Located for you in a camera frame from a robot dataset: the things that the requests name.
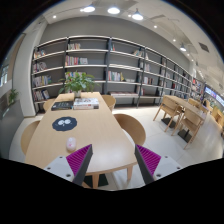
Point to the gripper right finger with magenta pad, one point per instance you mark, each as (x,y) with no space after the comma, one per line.
(153,166)

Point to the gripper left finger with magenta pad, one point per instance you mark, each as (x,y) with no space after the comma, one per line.
(73,167)

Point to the dark round mouse pad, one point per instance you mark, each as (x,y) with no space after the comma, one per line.
(64,123)

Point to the long wooden table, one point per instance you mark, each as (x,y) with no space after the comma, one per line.
(112,149)

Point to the wooden chair right near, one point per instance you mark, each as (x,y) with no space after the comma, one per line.
(132,126)

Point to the wooden chair left near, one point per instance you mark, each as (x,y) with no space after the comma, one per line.
(27,135)

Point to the wooden chair table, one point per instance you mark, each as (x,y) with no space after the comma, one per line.
(192,121)
(170,108)

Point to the black book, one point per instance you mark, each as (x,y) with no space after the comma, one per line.
(65,105)

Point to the stack of white red books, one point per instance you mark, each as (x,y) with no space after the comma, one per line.
(85,103)

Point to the wooden chair left far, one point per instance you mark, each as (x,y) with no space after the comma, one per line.
(48,104)

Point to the wooden chair right far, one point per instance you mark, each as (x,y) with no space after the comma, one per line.
(110,101)

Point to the green potted plant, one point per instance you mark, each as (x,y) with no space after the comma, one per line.
(77,82)

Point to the large grey bookshelf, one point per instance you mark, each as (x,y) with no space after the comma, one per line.
(133,73)

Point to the small plant at left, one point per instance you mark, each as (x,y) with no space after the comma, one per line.
(12,96)

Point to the pendant ceiling lamp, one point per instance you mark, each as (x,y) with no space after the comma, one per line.
(137,16)

